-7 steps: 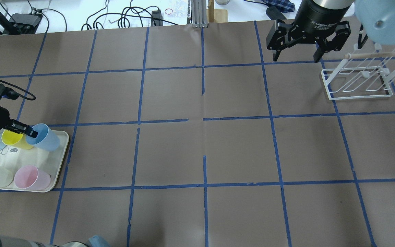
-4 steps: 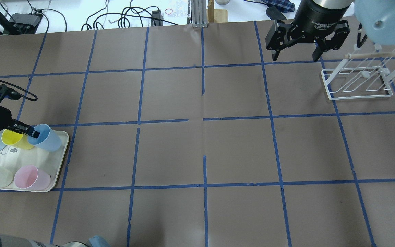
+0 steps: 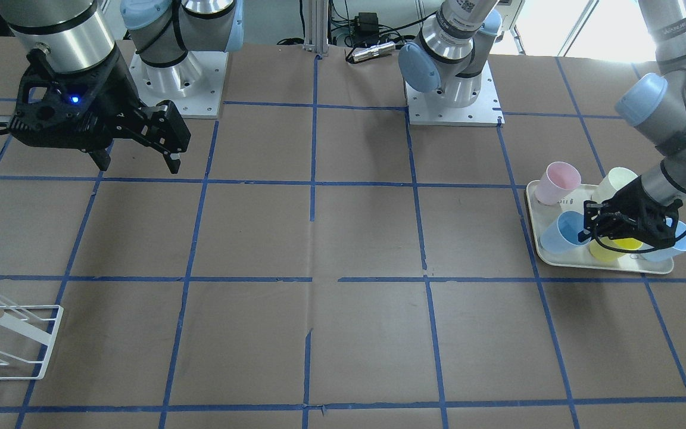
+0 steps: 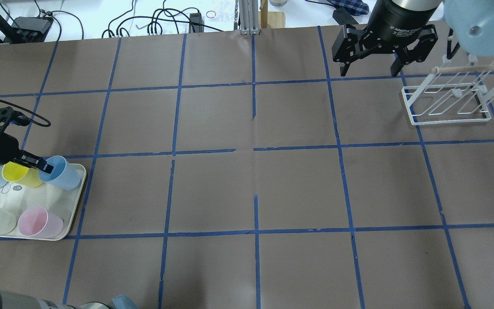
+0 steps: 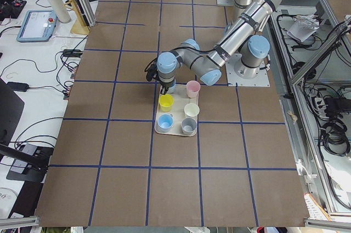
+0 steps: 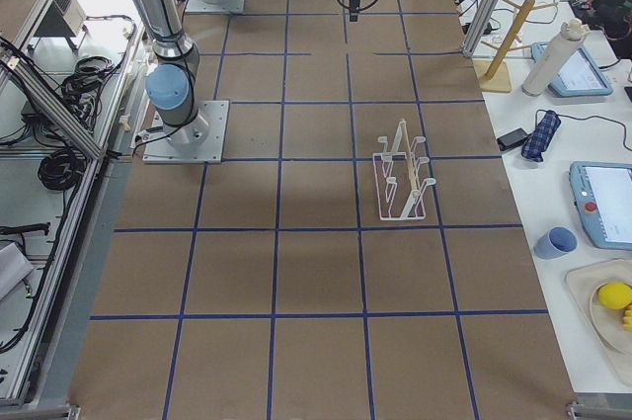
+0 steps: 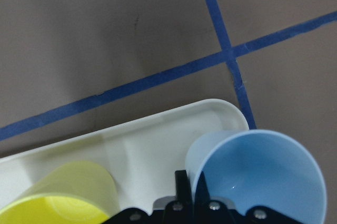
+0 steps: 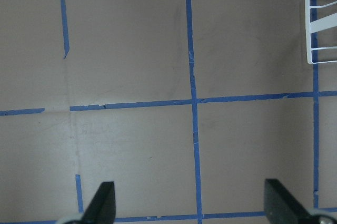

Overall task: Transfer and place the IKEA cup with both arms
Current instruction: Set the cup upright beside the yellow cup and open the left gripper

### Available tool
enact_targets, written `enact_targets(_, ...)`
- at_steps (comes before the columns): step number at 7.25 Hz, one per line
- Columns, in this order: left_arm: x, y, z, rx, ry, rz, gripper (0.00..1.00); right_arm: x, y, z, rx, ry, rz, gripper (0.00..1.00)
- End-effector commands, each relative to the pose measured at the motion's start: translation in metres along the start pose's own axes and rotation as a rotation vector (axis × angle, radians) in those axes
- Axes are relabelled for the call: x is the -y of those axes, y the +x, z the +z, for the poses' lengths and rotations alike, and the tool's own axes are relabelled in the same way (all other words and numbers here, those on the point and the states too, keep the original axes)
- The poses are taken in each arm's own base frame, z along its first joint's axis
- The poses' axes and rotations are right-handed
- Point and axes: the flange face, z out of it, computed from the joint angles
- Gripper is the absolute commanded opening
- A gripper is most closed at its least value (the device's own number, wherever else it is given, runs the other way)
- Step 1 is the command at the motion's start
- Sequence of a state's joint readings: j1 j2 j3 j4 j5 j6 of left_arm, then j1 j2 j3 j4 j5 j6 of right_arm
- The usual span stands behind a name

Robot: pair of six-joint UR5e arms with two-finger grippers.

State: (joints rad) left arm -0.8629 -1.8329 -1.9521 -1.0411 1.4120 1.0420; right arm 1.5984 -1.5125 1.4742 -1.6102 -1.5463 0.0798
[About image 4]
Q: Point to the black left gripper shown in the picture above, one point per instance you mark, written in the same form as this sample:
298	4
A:
1	149

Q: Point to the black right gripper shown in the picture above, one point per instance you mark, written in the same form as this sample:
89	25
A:
398	22

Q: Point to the light blue cup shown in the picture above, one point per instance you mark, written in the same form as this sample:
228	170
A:
63	174

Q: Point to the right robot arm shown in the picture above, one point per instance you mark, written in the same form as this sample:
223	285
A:
472	23

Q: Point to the yellow cup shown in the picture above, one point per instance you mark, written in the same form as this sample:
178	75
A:
21	175

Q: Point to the pink cup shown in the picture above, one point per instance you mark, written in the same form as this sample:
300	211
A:
40	223

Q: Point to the cream plastic tray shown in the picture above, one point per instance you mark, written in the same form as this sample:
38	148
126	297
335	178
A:
56	200

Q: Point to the folded plaid umbrella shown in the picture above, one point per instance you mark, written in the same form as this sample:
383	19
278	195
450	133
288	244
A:
353	7

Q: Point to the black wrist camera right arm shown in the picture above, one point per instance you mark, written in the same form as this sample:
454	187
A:
9	116

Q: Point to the white wire cup rack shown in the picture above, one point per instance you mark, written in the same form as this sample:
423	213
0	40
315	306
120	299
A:
452	93

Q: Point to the aluminium frame post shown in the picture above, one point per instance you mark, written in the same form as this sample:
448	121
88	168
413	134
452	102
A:
248	17

